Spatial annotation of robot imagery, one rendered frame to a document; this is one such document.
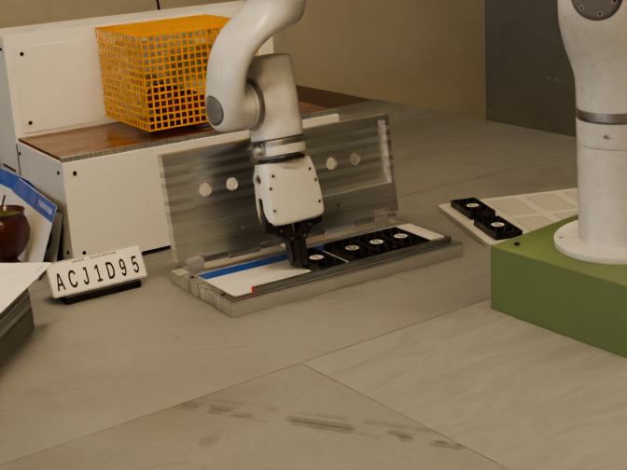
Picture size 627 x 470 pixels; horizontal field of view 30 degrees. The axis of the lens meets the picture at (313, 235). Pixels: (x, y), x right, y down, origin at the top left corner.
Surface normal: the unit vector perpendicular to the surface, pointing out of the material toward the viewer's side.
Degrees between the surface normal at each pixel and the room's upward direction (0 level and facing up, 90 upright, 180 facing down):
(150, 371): 0
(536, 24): 90
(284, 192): 78
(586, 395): 0
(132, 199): 90
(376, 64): 90
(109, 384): 0
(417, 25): 90
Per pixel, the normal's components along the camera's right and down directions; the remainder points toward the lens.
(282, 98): 0.49, 0.03
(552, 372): -0.05, -0.95
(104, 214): 0.54, 0.22
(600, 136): -0.64, 0.30
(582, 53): -0.49, 0.80
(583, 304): -0.80, 0.22
